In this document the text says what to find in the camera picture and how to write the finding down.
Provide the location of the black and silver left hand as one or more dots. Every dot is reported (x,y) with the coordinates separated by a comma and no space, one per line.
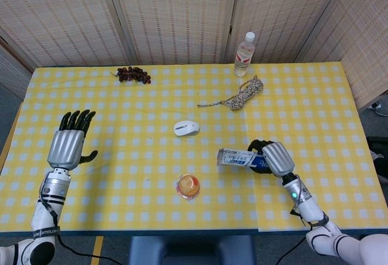
(66,148)

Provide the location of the black and silver right hand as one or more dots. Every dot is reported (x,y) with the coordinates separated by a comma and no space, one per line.
(277,159)

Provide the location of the blue and white toothpaste box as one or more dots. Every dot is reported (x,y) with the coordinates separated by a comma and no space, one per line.
(236,158)

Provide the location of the white and silver right arm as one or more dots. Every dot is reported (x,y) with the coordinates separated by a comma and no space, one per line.
(309,209)

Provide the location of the white and silver left arm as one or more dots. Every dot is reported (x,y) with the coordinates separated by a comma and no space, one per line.
(51,192)

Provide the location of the yellow checkered table mat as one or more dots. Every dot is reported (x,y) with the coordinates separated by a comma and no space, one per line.
(318,119)
(127,101)

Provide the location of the orange jelly cup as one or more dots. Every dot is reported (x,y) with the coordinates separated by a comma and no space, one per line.
(188,186)

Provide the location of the woven folding screen panel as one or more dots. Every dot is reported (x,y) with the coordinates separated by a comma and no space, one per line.
(282,13)
(363,40)
(175,16)
(12,71)
(60,19)

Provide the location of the white computer mouse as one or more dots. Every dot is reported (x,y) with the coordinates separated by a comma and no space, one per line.
(186,128)

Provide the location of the bunch of dark red grapes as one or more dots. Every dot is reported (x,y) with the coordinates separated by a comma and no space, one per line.
(133,74)

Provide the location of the yellow floor tape strip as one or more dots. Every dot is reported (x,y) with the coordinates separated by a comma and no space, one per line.
(97,246)

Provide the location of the clear plastic water bottle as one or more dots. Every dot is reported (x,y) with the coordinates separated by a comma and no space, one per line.
(243,59)

